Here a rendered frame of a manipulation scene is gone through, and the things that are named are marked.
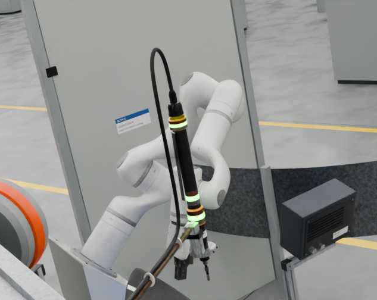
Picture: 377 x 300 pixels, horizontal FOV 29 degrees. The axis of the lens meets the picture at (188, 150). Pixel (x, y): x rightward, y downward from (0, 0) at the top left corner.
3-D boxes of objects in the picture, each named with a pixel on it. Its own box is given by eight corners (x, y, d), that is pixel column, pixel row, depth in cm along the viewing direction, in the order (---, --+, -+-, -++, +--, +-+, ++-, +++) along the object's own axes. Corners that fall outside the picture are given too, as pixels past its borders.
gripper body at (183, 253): (164, 215, 213) (162, 252, 215) (182, 224, 204) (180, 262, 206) (186, 213, 217) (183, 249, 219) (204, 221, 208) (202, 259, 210)
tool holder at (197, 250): (208, 262, 181) (202, 227, 178) (183, 262, 184) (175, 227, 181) (220, 245, 189) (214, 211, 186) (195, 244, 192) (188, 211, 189)
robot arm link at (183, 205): (206, 211, 212) (178, 206, 216) (209, 166, 210) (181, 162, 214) (193, 217, 204) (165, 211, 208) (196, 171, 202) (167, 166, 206)
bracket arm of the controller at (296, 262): (287, 271, 254) (286, 264, 253) (281, 269, 256) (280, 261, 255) (336, 245, 265) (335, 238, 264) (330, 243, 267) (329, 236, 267)
